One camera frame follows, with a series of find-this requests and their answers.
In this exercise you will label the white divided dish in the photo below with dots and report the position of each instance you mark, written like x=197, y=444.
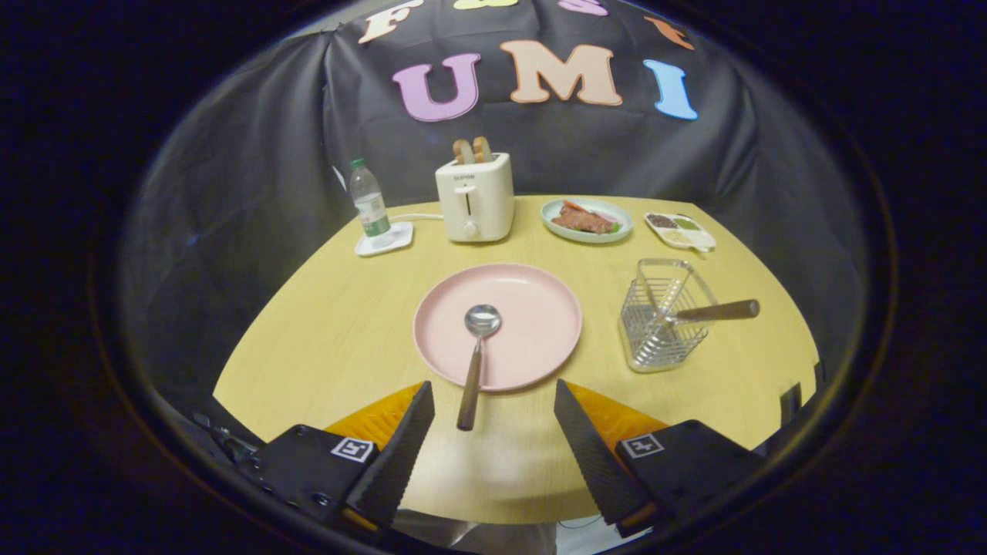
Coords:
x=700, y=239

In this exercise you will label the pink round plate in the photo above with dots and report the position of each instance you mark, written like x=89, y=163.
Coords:
x=532, y=324

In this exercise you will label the cream white toaster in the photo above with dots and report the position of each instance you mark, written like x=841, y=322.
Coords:
x=486, y=204

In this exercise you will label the red tomato slice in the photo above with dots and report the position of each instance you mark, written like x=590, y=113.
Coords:
x=572, y=206

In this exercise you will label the toasted bread slice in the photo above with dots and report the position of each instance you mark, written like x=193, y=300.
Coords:
x=463, y=152
x=483, y=149

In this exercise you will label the heap of green beans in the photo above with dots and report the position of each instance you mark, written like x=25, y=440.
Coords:
x=687, y=224

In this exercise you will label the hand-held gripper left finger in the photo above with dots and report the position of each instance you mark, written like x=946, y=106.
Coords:
x=401, y=462

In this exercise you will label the black chair frame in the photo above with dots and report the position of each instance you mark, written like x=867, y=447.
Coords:
x=789, y=402

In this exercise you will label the heap of dark brown beans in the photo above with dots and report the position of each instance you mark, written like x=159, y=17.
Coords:
x=662, y=221

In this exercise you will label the pale green food plate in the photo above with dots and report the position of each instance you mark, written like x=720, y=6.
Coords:
x=550, y=225

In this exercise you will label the brown meat slices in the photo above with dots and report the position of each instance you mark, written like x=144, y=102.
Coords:
x=582, y=221

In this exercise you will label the heap of yellow beans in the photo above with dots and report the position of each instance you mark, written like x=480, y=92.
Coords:
x=675, y=237

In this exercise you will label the white square coaster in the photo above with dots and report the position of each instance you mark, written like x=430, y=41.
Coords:
x=397, y=240

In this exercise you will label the clear plastic water bottle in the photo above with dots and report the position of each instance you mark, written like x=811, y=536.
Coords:
x=370, y=204

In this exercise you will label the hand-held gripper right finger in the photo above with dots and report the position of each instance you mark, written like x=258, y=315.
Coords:
x=590, y=462

